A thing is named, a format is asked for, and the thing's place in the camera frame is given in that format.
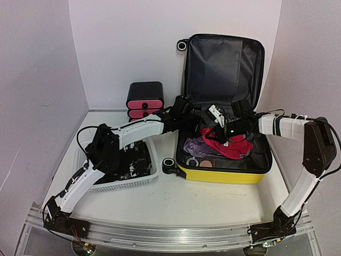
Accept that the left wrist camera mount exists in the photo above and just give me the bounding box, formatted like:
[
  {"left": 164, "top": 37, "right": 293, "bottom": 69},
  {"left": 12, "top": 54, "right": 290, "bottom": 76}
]
[{"left": 169, "top": 95, "right": 192, "bottom": 119}]

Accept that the black white patterned garment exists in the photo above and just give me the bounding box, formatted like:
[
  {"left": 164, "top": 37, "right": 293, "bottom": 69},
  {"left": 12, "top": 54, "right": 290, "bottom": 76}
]
[{"left": 95, "top": 140, "right": 152, "bottom": 185}]

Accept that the purple garment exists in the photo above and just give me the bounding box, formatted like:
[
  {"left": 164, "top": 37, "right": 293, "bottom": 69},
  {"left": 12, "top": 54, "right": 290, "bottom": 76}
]
[{"left": 183, "top": 137, "right": 225, "bottom": 158}]

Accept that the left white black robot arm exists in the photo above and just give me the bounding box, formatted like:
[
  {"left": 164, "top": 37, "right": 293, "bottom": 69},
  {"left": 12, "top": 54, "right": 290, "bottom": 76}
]
[{"left": 42, "top": 110, "right": 202, "bottom": 237}]

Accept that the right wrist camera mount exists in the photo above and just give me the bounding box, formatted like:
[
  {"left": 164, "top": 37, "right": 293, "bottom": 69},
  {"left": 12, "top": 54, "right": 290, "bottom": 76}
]
[{"left": 207, "top": 100, "right": 253, "bottom": 126}]

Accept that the small green circuit board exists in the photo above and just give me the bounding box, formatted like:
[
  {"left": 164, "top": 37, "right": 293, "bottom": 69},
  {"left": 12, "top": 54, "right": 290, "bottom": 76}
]
[{"left": 74, "top": 244, "right": 95, "bottom": 256}]

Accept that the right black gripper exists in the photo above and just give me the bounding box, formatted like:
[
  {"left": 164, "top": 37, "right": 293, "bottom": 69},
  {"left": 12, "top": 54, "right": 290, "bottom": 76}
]
[{"left": 205, "top": 119, "right": 246, "bottom": 145}]

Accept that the pink powder makeup compact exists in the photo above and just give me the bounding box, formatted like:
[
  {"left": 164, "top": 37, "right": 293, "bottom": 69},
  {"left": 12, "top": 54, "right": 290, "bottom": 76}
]
[{"left": 199, "top": 159, "right": 215, "bottom": 168}]

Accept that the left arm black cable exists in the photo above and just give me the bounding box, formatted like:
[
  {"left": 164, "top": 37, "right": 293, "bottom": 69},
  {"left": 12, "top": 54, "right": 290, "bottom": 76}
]
[{"left": 76, "top": 126, "right": 99, "bottom": 161}]

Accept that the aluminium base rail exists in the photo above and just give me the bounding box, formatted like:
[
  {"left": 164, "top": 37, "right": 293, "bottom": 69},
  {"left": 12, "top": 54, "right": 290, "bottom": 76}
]
[{"left": 25, "top": 202, "right": 318, "bottom": 250}]

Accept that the yellow Pikachu hard-shell suitcase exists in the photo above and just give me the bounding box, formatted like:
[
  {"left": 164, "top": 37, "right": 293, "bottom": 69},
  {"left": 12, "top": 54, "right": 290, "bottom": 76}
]
[{"left": 162, "top": 34, "right": 272, "bottom": 184}]

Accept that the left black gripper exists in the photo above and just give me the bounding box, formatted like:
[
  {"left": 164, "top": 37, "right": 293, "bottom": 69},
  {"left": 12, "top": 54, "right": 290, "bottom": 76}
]
[{"left": 178, "top": 115, "right": 206, "bottom": 141}]

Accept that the white perforated plastic basket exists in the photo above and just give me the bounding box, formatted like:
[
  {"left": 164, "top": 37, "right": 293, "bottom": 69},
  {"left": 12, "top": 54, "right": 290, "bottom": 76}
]
[{"left": 88, "top": 138, "right": 160, "bottom": 193}]

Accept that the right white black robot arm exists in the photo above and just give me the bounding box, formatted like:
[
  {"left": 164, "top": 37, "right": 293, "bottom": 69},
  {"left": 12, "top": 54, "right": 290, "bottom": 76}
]
[{"left": 211, "top": 115, "right": 340, "bottom": 244}]

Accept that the black pink drawer organizer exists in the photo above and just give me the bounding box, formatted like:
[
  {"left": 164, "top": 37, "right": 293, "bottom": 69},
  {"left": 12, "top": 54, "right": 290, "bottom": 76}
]
[{"left": 126, "top": 81, "right": 165, "bottom": 122}]

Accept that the red t-shirt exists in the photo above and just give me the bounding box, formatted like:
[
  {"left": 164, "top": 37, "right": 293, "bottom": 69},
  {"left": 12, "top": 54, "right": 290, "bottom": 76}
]
[{"left": 200, "top": 128, "right": 254, "bottom": 160}]

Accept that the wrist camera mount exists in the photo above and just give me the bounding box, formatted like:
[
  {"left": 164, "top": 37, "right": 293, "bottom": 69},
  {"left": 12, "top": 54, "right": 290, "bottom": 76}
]
[
  {"left": 169, "top": 95, "right": 192, "bottom": 119},
  {"left": 207, "top": 100, "right": 253, "bottom": 126}
]

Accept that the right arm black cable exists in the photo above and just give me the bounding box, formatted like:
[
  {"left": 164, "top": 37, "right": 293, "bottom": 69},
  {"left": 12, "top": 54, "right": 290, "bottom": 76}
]
[{"left": 316, "top": 118, "right": 341, "bottom": 179}]

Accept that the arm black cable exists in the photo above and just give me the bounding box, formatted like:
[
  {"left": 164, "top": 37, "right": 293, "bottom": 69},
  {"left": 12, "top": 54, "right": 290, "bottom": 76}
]
[
  {"left": 316, "top": 118, "right": 341, "bottom": 179},
  {"left": 76, "top": 126, "right": 99, "bottom": 161}
]

